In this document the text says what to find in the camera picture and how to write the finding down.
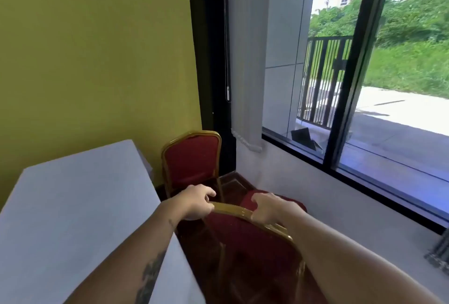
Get white window blind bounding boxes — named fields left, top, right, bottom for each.
left=224, top=0, right=271, bottom=154

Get green bushes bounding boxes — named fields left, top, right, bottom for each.
left=309, top=0, right=449, bottom=99

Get grey tiled pillar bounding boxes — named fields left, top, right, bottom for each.
left=262, top=0, right=318, bottom=137

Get red chair with gold frame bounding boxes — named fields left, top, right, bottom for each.
left=161, top=131, right=226, bottom=203
left=203, top=190, right=316, bottom=304

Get black window frame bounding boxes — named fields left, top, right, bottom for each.
left=186, top=0, right=449, bottom=236

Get black metal fence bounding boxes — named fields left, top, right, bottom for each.
left=297, top=36, right=353, bottom=131

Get dark open box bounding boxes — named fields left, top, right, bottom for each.
left=290, top=126, right=323, bottom=154

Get person's left forearm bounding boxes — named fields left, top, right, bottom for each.
left=61, top=197, right=187, bottom=304

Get person's left hand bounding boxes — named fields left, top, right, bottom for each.
left=174, top=185, right=217, bottom=222

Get person's right forearm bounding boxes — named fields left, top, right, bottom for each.
left=281, top=209, right=443, bottom=304

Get person's right hand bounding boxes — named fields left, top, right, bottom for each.
left=250, top=192, right=310, bottom=228

